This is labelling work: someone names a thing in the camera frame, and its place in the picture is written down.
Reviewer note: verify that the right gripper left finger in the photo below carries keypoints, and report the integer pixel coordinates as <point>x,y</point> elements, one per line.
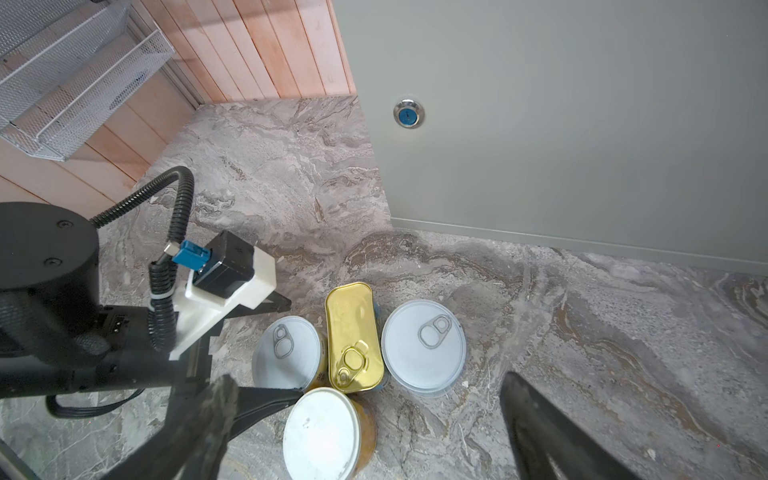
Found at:
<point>191,446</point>

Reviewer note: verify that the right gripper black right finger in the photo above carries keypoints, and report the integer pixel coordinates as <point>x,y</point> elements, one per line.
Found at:
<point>544,440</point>

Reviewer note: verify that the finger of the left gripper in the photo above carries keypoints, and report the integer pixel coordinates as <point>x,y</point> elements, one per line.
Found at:
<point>256,404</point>

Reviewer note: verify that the yellow label can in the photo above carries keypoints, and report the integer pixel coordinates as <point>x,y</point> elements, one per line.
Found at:
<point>291,354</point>

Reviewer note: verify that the small brown white-lid can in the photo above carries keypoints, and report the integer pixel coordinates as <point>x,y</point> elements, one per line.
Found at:
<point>328,435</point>

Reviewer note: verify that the blue label can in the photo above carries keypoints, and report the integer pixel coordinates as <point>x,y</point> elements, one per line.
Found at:
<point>424,347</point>

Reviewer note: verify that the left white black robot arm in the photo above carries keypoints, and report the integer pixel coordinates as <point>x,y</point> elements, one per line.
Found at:
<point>58,338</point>

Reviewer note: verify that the blue cabinet lock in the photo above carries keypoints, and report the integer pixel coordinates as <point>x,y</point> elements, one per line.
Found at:
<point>408,113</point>

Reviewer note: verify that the grey metal cabinet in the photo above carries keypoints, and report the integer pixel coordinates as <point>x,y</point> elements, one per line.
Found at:
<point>627,128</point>

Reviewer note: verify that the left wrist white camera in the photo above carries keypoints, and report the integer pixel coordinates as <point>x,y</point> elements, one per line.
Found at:
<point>237,274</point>

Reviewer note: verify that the white wire mesh shelf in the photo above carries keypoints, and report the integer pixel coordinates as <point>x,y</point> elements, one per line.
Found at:
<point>66,68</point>

